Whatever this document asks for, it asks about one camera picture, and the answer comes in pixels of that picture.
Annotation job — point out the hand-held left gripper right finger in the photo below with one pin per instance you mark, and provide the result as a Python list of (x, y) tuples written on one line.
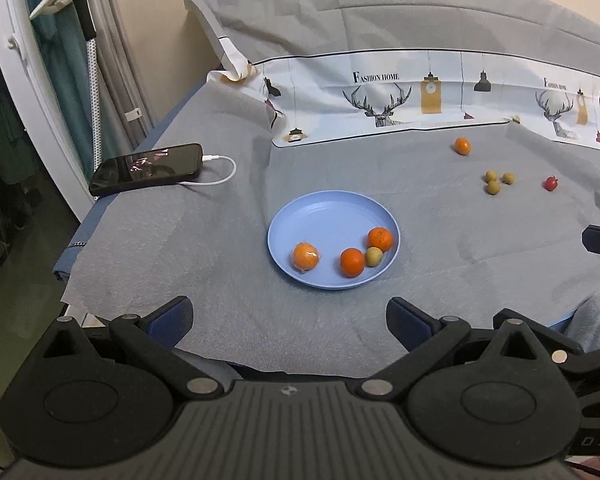
[(409, 325)]

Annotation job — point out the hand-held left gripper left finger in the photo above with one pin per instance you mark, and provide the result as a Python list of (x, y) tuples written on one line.
[(172, 321)]

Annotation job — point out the blue grey cloth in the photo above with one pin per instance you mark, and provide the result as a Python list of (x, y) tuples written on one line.
[(597, 320)]

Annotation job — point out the grey bed cover cloth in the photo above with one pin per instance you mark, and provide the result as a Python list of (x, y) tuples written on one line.
[(455, 270)]

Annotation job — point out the small green-brown fruit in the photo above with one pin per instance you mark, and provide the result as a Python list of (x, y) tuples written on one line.
[(490, 176), (373, 257), (508, 178), (493, 188)]

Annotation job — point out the small red fruit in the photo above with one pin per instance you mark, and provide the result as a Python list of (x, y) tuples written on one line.
[(551, 183)]

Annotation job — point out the small orange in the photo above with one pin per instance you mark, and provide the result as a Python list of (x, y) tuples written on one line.
[(462, 146), (352, 262), (380, 238)]

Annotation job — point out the plastic-wrapped orange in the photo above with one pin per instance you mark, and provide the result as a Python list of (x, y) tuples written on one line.
[(306, 256)]

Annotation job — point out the blue plastic plate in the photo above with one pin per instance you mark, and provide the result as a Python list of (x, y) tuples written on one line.
[(320, 220)]

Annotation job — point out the black smartphone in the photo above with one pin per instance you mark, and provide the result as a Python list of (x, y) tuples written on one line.
[(147, 167)]

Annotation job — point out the dark hanging clothes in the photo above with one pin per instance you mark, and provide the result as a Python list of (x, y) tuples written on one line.
[(5, 160)]

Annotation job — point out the teal hanging garment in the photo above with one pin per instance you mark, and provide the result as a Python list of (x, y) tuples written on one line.
[(65, 70)]

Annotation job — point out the grey quilt with deer print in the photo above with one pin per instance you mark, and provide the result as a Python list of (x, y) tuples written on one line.
[(380, 10)]

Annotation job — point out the black garment steamer head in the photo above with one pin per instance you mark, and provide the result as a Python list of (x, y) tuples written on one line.
[(82, 5)]

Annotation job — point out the white curved frame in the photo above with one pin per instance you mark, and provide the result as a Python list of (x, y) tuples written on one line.
[(25, 85)]

